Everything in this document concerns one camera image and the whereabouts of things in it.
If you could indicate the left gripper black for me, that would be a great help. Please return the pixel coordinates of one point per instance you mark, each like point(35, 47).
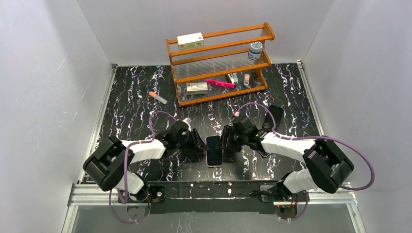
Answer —
point(194, 141)

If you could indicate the white green box top shelf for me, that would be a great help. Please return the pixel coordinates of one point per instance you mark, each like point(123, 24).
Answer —
point(190, 41)

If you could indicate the white red box bottom shelf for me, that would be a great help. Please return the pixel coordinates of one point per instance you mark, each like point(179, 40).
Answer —
point(197, 88)

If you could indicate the aluminium front rail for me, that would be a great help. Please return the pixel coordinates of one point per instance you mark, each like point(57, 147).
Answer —
point(91, 194)

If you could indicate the orange wooden shelf rack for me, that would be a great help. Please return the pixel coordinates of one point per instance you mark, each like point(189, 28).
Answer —
point(223, 52)

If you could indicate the small pink eraser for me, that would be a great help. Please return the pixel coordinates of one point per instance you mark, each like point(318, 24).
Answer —
point(246, 79)

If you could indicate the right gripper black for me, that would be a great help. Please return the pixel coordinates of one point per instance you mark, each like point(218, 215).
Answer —
point(231, 139)

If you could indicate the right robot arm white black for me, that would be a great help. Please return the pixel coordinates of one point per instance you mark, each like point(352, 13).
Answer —
point(326, 165)

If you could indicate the black phone case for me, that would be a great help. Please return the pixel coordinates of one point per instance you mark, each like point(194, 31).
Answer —
point(278, 114)

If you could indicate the beige phone case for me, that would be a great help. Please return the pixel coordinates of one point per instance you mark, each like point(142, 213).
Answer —
point(214, 165)

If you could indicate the orange grey utility knife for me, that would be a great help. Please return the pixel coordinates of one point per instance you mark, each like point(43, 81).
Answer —
point(158, 98)

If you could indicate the white green correction tape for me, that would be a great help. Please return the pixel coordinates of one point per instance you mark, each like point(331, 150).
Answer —
point(232, 77)

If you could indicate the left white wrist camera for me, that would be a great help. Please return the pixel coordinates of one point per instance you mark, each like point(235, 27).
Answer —
point(188, 122)

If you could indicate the black smartphone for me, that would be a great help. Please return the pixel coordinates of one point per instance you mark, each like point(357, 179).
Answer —
point(214, 151)

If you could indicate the white blue patterned jar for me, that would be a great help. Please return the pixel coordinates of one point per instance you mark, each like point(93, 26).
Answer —
point(255, 50)

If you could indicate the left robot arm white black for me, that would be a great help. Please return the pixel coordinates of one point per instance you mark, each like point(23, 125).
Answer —
point(108, 165)

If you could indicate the pink marker pen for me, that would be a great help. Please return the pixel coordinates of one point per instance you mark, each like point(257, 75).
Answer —
point(220, 83)

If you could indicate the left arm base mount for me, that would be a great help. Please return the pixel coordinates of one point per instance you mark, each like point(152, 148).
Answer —
point(140, 205)

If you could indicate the smartphone with silver edge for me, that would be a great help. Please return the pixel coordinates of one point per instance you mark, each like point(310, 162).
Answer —
point(264, 154)

